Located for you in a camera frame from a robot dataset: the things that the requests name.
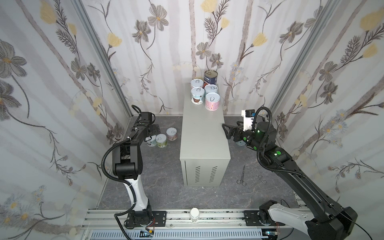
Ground teal label can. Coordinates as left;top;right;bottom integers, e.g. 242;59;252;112
145;135;157;147
204;85;218;95

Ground white lid can front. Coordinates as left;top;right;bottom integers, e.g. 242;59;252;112
191;87;205;105

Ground pink label can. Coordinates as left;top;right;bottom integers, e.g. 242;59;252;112
190;79;204;89

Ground dark blue tomato can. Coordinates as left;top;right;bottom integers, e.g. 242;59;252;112
203;70;218;87

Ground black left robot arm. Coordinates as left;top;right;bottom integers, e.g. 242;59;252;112
101;105;161;229

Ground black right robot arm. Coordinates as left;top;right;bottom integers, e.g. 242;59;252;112
222;107;358;240

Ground green label can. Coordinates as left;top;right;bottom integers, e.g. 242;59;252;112
156;134;168;148

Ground grey metal cabinet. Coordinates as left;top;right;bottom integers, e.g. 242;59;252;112
179;83;231;187

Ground metal scissors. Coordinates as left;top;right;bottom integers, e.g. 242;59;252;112
237;166;247;187
249;175;267;188

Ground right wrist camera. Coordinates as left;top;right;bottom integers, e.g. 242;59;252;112
241;110;256;132

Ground white knob on rail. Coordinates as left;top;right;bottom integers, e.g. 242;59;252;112
190;208;200;222

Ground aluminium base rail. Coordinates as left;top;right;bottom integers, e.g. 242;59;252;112
80;208;334;240

